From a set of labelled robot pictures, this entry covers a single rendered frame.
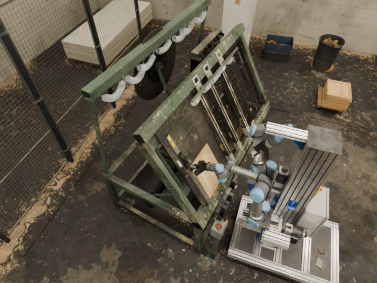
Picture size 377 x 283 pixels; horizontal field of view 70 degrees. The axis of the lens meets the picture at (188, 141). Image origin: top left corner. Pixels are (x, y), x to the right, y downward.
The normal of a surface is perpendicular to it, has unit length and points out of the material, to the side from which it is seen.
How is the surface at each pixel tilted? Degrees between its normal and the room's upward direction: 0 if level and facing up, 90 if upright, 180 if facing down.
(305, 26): 90
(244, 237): 0
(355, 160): 0
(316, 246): 0
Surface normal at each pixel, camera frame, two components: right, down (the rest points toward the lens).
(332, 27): -0.33, 0.71
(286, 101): 0.00, -0.65
